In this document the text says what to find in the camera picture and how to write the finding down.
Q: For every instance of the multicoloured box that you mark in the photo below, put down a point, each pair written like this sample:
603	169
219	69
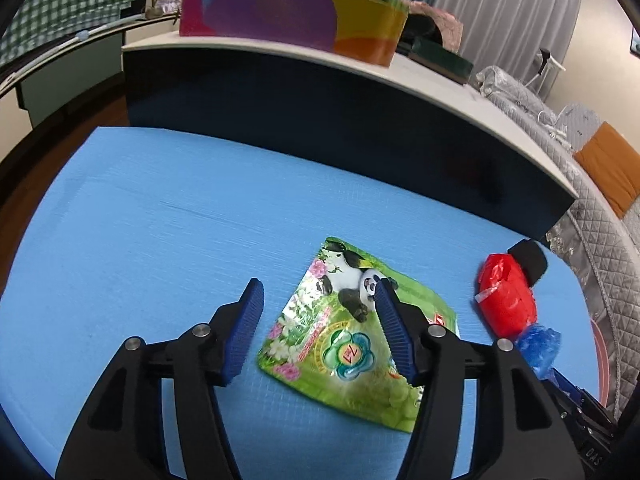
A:
280	12

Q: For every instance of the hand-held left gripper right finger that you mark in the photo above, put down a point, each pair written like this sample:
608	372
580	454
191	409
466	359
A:
396	336

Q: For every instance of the white rod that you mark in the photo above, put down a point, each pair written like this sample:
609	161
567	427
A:
82	36

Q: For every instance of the red plastic bag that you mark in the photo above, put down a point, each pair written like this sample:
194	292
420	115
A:
505	300

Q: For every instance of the small photo frame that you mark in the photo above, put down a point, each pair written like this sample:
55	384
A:
167	5

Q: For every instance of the black bowl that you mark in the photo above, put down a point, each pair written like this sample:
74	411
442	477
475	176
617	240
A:
420	30

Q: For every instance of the small black box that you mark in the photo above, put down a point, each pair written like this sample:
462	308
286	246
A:
530	260

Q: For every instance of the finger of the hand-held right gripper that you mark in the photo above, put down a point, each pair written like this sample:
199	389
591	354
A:
585	420

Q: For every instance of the green cabinet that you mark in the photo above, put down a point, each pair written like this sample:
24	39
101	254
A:
65	75

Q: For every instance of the white-topped dark table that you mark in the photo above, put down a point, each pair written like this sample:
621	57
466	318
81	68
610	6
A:
310	110

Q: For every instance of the green panda print packet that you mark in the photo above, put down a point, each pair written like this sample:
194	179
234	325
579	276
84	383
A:
320	345

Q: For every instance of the green checked cloth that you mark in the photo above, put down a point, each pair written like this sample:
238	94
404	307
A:
65	5

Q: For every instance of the grey quilted sofa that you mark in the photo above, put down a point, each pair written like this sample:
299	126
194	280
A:
600	240

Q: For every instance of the white stand lamp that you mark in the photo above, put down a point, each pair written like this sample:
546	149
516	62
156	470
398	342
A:
547	62

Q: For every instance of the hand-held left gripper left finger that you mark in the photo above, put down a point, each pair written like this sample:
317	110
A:
245	331

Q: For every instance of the pink patterned basket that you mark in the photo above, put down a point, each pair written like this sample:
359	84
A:
445	22

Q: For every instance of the pink bin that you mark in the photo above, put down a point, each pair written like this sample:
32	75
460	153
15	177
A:
604	360

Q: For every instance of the large orange cushion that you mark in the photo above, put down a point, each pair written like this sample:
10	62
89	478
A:
612	165

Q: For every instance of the framed wall picture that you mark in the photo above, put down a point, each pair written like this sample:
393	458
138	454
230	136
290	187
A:
635	41

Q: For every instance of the blue plastic bag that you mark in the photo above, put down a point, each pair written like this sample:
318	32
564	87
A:
540	350

